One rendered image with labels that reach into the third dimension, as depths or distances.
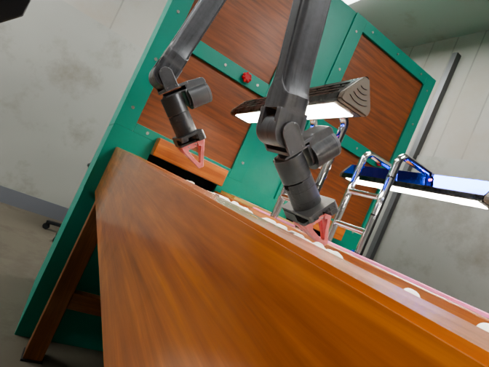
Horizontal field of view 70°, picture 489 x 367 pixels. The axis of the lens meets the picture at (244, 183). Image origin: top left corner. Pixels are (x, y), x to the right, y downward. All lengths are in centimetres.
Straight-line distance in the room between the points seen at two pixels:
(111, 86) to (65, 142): 59
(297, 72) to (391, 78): 139
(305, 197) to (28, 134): 274
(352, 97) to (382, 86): 118
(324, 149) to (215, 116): 85
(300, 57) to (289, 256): 49
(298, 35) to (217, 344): 52
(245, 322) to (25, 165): 307
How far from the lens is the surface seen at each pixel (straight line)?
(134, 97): 137
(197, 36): 97
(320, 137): 66
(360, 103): 77
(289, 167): 62
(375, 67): 191
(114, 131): 136
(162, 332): 26
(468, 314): 58
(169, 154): 132
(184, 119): 92
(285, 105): 59
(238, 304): 18
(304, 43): 63
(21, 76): 320
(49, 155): 318
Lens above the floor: 77
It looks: 3 degrees up
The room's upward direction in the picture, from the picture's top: 24 degrees clockwise
